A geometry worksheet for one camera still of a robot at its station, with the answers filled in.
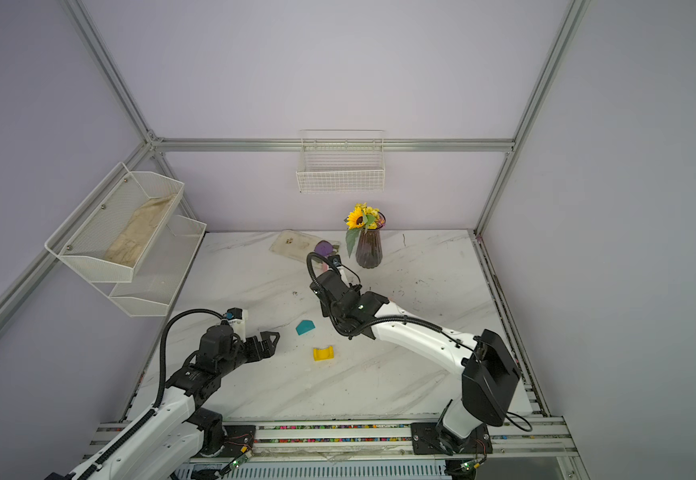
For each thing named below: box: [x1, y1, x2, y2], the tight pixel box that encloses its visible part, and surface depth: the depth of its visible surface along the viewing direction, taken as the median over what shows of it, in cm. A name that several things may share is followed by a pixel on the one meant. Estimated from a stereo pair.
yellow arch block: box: [313, 346, 335, 361], surface depth 88 cm
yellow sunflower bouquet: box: [344, 202, 385, 258], surface depth 94 cm
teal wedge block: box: [296, 320, 316, 336], surface depth 96 cm
